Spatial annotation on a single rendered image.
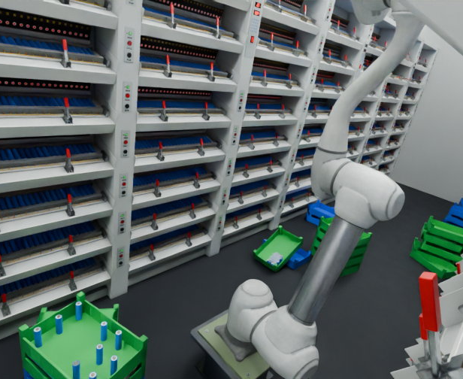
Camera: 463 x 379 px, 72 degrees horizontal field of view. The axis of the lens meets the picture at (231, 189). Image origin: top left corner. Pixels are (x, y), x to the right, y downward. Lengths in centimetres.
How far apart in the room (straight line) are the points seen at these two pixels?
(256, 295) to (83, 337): 59
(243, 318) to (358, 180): 64
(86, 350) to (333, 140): 100
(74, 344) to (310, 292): 75
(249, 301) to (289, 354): 22
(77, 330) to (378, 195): 101
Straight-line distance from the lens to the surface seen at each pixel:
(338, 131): 111
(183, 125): 164
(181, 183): 185
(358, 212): 104
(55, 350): 117
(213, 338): 144
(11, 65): 128
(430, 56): 503
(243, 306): 127
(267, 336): 121
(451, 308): 73
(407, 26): 101
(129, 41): 142
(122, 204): 159
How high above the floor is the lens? 127
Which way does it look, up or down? 22 degrees down
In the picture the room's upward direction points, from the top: 10 degrees clockwise
